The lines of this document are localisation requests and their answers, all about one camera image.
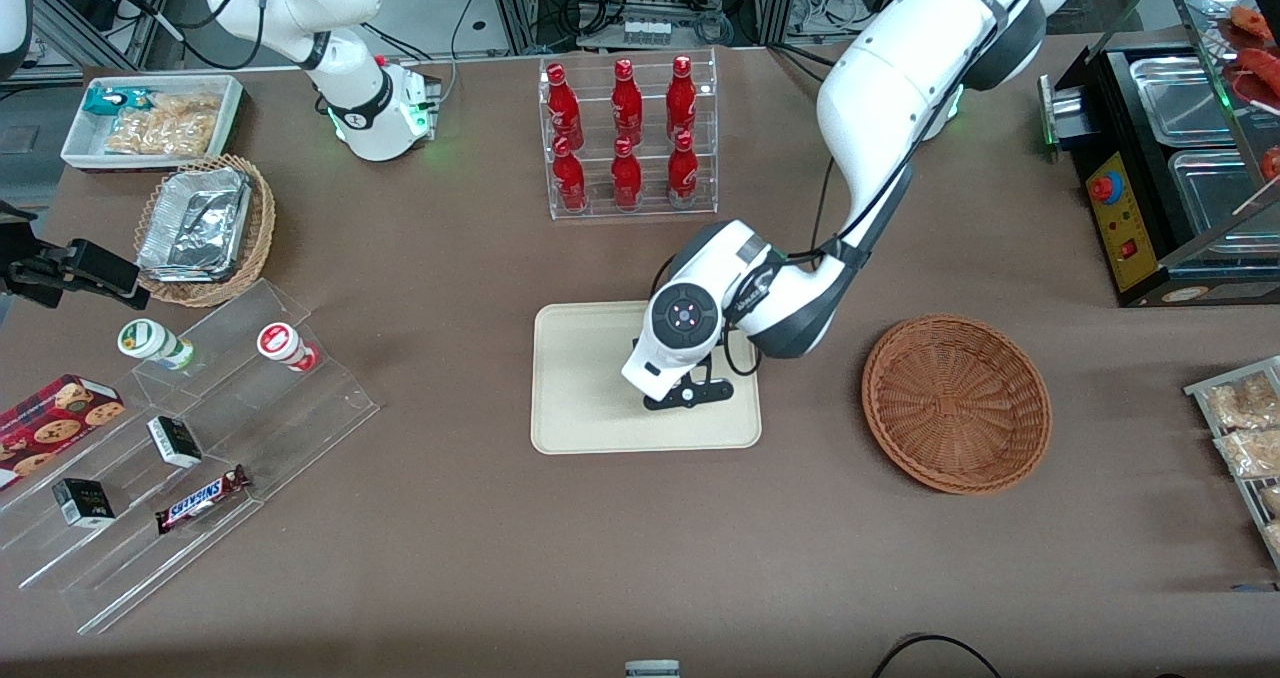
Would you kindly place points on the white rectangular snack bin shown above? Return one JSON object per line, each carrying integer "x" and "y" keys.
{"x": 80, "y": 138}

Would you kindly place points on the aluminium equipment frame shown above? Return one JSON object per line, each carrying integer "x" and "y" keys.
{"x": 520, "y": 3}

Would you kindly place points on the clear bag of crackers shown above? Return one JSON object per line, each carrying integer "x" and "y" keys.
{"x": 1272, "y": 499}
{"x": 190, "y": 106}
{"x": 1240, "y": 401}
{"x": 1275, "y": 539}
{"x": 1250, "y": 451}
{"x": 160, "y": 138}

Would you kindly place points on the snickers chocolate bar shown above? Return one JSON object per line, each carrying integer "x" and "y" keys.
{"x": 203, "y": 498}

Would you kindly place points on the steel food pan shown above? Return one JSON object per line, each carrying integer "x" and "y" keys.
{"x": 1185, "y": 98}
{"x": 1220, "y": 193}

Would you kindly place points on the black food warmer cabinet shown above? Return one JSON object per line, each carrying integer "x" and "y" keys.
{"x": 1140, "y": 158}

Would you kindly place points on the round brown wicker basket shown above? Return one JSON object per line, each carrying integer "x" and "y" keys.
{"x": 955, "y": 408}

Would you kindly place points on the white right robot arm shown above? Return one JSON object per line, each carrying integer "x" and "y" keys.
{"x": 350, "y": 88}

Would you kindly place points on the clear acrylic bottle rack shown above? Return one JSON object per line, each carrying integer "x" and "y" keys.
{"x": 640, "y": 208}

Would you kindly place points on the red emergency stop knob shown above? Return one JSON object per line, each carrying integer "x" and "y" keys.
{"x": 1103, "y": 188}

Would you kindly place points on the grey snack tray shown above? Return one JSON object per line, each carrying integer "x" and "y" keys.
{"x": 1200, "y": 390}

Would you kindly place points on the green lid yogurt cup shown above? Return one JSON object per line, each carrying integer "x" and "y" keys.
{"x": 155, "y": 343}

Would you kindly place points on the grey device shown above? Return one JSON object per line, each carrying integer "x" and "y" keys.
{"x": 652, "y": 669}

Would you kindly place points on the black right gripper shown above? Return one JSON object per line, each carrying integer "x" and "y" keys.
{"x": 48, "y": 270}

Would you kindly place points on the small tan wicker basket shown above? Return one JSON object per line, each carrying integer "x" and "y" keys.
{"x": 262, "y": 228}

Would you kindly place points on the clear acrylic stepped display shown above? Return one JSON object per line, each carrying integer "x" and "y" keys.
{"x": 300, "y": 408}

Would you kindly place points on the red cookie box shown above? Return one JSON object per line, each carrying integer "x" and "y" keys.
{"x": 55, "y": 423}

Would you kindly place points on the small black box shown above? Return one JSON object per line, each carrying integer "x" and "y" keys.
{"x": 83, "y": 503}
{"x": 175, "y": 441}

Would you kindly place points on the white power strip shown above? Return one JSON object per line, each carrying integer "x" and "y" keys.
{"x": 648, "y": 30}

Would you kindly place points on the red lid yogurt cup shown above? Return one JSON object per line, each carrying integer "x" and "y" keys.
{"x": 287, "y": 346}

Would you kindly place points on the cream plastic tray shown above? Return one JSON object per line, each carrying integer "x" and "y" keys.
{"x": 580, "y": 398}

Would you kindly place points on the green snack packet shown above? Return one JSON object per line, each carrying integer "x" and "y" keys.
{"x": 105, "y": 101}

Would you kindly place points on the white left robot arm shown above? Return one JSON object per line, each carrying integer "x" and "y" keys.
{"x": 900, "y": 78}

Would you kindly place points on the aluminium foil container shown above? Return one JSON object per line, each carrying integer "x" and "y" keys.
{"x": 195, "y": 223}

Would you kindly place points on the red cola bottle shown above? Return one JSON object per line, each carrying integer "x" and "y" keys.
{"x": 627, "y": 101}
{"x": 626, "y": 175}
{"x": 683, "y": 170}
{"x": 569, "y": 176}
{"x": 681, "y": 96}
{"x": 562, "y": 106}

